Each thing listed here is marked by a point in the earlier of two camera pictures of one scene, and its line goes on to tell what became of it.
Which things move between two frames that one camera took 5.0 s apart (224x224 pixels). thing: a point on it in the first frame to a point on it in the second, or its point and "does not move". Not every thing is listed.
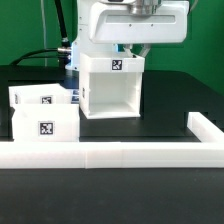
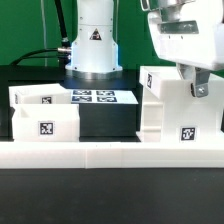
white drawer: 39,94 does not move
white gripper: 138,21 to 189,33
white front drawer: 50,122 does not move
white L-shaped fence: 207,152 does not move
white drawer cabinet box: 110,85 to 172,113
